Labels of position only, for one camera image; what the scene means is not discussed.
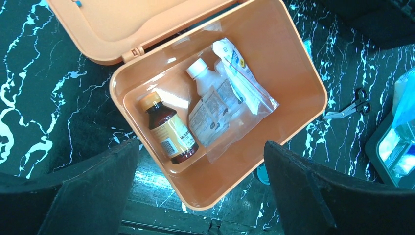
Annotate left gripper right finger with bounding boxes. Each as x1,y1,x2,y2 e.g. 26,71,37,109
264,141,415,235

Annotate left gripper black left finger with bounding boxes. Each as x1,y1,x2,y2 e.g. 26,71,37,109
0,139,140,235

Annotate teal divided tray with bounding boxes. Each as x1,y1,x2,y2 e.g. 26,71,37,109
365,113,415,189

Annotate brown medicine bottle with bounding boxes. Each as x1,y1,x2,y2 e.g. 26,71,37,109
139,92,199,165

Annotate small scissors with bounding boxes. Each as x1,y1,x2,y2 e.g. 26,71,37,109
323,88,372,120

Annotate clear bag with teal packet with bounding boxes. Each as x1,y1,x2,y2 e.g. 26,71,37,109
186,58,280,165

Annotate white medicine bottle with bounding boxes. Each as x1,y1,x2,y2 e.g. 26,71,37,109
186,58,245,147

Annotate white blue medicine sachet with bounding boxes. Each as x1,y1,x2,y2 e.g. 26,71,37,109
212,38,261,115

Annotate orange medicine box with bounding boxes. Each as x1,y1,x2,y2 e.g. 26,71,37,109
48,0,327,211

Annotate teal bandage packet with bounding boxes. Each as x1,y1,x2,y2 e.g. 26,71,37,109
378,129,415,178

